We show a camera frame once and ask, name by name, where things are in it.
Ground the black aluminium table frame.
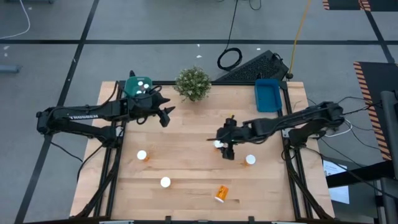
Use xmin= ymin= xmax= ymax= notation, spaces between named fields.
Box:
xmin=74 ymin=80 xmax=335 ymax=222

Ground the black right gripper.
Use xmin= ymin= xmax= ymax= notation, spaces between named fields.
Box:
xmin=206 ymin=117 xmax=254 ymax=154

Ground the artificial plant in black pot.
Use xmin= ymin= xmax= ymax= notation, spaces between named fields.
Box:
xmin=173 ymin=65 xmax=212 ymax=103

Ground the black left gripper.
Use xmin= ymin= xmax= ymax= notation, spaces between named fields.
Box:
xmin=124 ymin=90 xmax=177 ymax=121

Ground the white paper sheet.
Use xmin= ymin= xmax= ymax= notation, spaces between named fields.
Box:
xmin=323 ymin=159 xmax=351 ymax=205

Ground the black metal beam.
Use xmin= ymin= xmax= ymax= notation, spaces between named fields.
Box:
xmin=325 ymin=160 xmax=396 ymax=189

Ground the black cable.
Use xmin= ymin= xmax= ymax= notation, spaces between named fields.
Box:
xmin=216 ymin=0 xmax=243 ymax=72

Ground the teal plastic bin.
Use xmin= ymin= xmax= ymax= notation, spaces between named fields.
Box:
xmin=124 ymin=76 xmax=154 ymax=99

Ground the gray metal post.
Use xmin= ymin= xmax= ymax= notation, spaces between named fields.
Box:
xmin=379 ymin=90 xmax=398 ymax=224

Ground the white cable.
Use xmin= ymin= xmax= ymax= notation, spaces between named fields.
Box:
xmin=0 ymin=0 xmax=31 ymax=40

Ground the yellow cable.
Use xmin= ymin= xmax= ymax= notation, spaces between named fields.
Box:
xmin=288 ymin=0 xmax=313 ymax=75

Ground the gray floor bracket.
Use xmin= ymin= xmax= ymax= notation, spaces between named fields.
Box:
xmin=0 ymin=64 xmax=20 ymax=74

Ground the blue plastic bin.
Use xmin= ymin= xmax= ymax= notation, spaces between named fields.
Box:
xmin=254 ymin=78 xmax=283 ymax=113

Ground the black mat with orange stripes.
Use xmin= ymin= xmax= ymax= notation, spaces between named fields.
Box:
xmin=322 ymin=0 xmax=398 ymax=12
xmin=353 ymin=61 xmax=398 ymax=162

